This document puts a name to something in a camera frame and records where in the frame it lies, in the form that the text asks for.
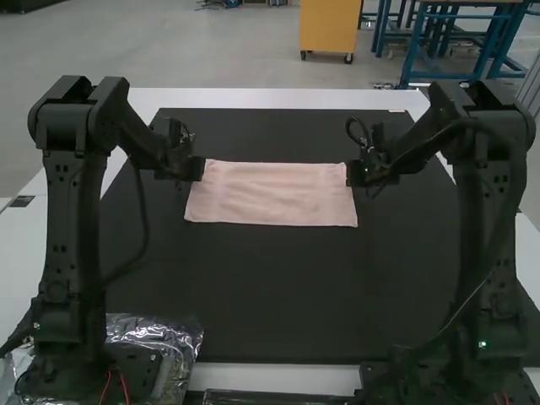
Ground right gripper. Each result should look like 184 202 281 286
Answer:
346 159 400 187

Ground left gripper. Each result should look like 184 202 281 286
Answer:
154 155 206 183

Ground pale towel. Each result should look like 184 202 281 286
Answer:
183 159 359 230

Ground yellow wheeled cabinet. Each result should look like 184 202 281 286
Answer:
298 0 365 65

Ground black mat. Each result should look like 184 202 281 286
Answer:
90 106 478 365

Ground blue metal rack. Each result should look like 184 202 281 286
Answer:
370 0 540 89

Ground silver foil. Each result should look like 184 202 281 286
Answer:
0 311 206 405

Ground dark base panel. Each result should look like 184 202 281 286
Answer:
357 362 540 405

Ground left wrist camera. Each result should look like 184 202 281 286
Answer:
165 117 197 149

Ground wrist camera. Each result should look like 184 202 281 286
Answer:
165 117 197 149
370 121 387 151

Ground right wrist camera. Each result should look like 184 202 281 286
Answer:
370 121 387 151

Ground black cable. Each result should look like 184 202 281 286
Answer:
344 116 373 149
100 166 152 286

